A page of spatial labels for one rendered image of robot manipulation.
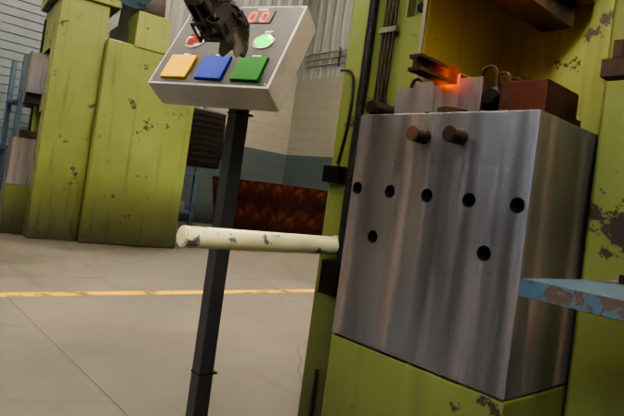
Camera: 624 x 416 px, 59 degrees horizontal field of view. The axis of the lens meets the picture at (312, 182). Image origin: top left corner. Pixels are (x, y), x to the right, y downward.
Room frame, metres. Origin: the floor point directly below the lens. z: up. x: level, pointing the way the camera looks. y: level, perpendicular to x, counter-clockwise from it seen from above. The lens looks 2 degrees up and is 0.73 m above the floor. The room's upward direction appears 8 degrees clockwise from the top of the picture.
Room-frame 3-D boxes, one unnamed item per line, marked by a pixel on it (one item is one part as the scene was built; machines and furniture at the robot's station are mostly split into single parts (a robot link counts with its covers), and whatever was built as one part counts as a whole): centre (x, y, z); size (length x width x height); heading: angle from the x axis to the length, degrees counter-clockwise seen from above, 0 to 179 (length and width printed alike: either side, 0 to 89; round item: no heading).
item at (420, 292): (1.16, -0.42, 0.69); 0.56 x 0.38 x 0.45; 131
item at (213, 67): (1.30, 0.27, 1.01); 0.07 x 0.05 x 0.07; 66
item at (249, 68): (1.26, 0.18, 1.01); 0.07 x 0.05 x 0.07; 66
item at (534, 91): (0.96, -0.38, 0.95); 0.12 x 0.09 x 0.07; 131
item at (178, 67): (1.34, 0.36, 1.01); 0.07 x 0.05 x 0.07; 66
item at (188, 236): (1.25, 0.08, 0.62); 0.44 x 0.05 x 0.05; 131
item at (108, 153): (5.93, 2.06, 1.45); 2.20 x 1.23 x 2.90; 131
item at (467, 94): (1.19, -0.37, 0.96); 0.42 x 0.20 x 0.09; 131
